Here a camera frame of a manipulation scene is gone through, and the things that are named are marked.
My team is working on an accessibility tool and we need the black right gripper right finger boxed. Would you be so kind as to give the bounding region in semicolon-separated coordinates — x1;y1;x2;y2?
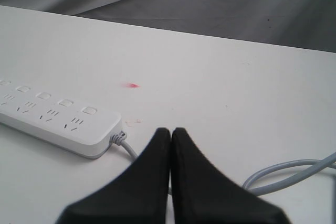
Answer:
171;128;290;223

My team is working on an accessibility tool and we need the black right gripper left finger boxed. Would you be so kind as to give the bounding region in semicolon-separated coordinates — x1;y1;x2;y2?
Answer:
57;128;171;223

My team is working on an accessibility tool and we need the grey backdrop cloth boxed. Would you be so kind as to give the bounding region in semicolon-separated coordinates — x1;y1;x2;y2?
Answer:
1;0;335;52

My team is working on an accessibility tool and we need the grey power cable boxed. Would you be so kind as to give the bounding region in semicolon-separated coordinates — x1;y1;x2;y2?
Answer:
110;130;336;196

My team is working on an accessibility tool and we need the white power strip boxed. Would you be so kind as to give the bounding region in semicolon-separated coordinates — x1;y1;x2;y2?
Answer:
1;77;126;159

